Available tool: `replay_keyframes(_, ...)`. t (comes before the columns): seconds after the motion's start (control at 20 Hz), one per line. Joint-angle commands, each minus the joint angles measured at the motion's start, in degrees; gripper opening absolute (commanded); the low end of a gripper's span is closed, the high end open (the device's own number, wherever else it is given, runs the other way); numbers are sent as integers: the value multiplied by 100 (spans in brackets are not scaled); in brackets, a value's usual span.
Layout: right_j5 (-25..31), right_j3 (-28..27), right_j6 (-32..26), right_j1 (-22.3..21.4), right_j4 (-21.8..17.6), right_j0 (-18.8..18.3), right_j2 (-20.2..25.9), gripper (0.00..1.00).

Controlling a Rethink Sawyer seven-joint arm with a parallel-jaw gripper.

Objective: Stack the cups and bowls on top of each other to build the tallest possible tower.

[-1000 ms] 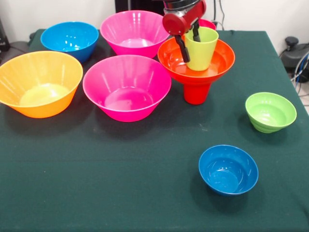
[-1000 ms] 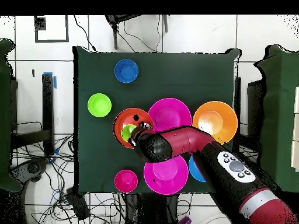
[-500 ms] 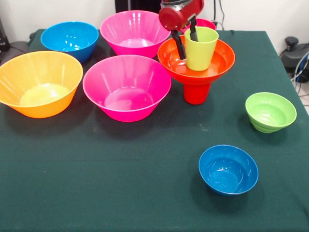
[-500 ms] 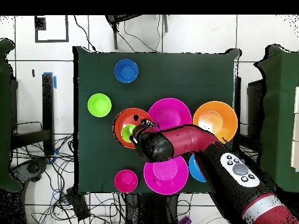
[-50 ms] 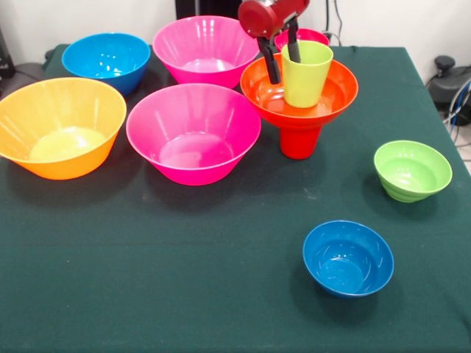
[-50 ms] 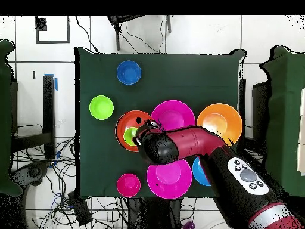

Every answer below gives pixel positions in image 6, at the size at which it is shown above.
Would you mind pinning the small black item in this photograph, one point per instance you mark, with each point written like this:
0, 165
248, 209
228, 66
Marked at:
34, 74

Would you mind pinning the red-orange wide bowl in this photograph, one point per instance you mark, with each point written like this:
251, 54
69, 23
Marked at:
122, 122

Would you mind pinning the white boxes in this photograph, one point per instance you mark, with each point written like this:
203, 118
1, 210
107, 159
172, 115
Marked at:
302, 155

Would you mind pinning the black pedestal foot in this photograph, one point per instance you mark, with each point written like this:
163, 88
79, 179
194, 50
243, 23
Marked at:
33, 171

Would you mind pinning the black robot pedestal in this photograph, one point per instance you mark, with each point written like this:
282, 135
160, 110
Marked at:
155, 214

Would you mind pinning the large pink bowl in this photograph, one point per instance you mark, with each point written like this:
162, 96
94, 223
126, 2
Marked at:
169, 181
174, 114

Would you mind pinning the black power box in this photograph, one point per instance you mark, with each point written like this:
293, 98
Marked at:
79, 210

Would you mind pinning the light blue bowl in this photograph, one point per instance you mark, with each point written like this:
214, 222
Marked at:
197, 174

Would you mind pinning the small magenta bowl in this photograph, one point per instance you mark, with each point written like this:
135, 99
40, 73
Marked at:
128, 185

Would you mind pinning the black metal stand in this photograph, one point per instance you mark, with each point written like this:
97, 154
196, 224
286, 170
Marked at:
117, 35

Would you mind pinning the small green bowl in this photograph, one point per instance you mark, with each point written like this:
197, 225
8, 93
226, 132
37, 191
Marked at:
101, 107

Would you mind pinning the black square frame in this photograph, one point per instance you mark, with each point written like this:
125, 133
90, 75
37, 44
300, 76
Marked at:
68, 28

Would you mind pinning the black metal frame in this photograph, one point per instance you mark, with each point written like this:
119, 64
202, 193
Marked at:
31, 140

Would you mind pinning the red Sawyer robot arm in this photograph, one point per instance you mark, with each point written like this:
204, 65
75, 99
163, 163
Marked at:
195, 143

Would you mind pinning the purple object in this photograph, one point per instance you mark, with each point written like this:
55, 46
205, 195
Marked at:
189, 225

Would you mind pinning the dark green table cloth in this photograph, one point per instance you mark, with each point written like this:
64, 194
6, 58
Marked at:
286, 95
190, 78
4, 71

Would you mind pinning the black post with blue tape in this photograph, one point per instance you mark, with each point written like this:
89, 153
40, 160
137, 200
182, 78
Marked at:
48, 107

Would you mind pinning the large orange bowl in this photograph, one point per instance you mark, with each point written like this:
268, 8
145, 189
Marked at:
221, 119

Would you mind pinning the lime green plastic cup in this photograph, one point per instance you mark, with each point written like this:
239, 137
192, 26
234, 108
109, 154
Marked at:
129, 136

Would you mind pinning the small dark blue bowl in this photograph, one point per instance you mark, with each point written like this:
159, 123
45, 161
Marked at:
129, 72

